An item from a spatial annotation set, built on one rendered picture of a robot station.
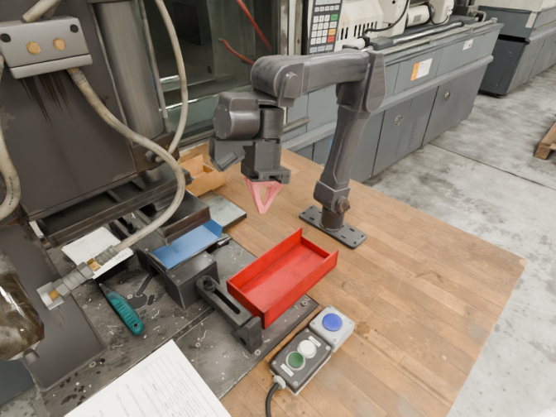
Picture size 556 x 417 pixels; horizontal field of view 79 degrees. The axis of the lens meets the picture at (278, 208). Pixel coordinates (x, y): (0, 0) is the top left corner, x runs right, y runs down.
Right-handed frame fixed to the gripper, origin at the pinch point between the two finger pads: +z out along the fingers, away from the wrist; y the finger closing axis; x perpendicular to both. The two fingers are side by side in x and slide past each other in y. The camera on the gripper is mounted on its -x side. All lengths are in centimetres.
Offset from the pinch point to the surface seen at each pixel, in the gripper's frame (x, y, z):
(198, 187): -3.1, -42.3, 8.8
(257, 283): 1.9, -3.9, 20.6
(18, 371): -67, -72, 90
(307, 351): 3.3, 17.5, 22.0
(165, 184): -17.9, -5.1, -4.7
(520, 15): 390, -214, -110
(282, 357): -1.0, 15.9, 23.4
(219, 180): 4.4, -45.2, 8.0
